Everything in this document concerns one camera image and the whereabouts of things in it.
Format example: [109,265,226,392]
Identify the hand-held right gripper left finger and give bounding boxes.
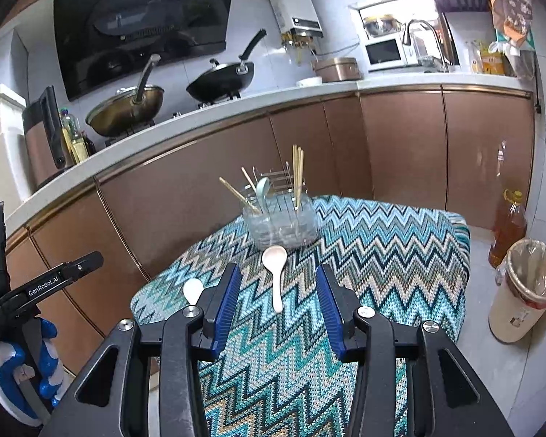
[41,261,242,437]

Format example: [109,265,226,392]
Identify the white appliance box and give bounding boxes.
[0,84,28,217]

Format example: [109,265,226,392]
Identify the clear plastic utensil holder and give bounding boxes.
[242,167,320,250]

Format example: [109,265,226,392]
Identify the steel basin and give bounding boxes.
[363,15,402,39]

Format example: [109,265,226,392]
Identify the steel kitchen faucet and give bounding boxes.
[401,19,451,72]

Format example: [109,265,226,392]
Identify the kitchen window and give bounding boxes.
[349,0,442,71]

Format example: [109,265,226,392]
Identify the person's left hand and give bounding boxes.
[0,321,67,425]

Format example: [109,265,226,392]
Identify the white microwave oven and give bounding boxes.
[363,33,412,72]

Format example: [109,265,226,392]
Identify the white ceramic spoon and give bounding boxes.
[261,246,287,314]
[183,279,205,305]

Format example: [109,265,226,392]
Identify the bronze wok with glass lid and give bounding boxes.
[86,54,165,138]

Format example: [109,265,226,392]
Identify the black power cord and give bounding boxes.
[312,42,361,62]

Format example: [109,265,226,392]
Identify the black range hood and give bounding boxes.
[52,0,237,102]

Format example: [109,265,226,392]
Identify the yellow food packets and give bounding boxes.
[471,40,506,76]

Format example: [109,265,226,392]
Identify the brown rice cooker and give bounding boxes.
[313,57,362,83]

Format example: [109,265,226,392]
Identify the large cooking oil bottle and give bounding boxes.
[488,189,529,270]

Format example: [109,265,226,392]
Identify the black wok with lid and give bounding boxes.
[186,28,268,102]

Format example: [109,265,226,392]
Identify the clear oil bottle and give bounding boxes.
[59,108,88,165]

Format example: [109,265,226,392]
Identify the white water heater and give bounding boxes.
[268,0,324,48]

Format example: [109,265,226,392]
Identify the zigzag patterned cloth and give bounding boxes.
[131,195,471,437]

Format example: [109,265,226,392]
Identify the brown electric kettle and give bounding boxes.
[21,86,69,192]

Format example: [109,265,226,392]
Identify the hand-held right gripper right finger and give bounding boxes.
[315,263,515,437]

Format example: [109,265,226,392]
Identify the light green spoon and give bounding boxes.
[255,177,271,210]

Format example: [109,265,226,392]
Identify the floral hanging apron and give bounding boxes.
[482,0,534,48]

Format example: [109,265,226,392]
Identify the beige trash bin with bag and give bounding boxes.
[488,237,546,344]

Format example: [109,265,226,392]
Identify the black gas stove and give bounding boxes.
[102,91,244,146]

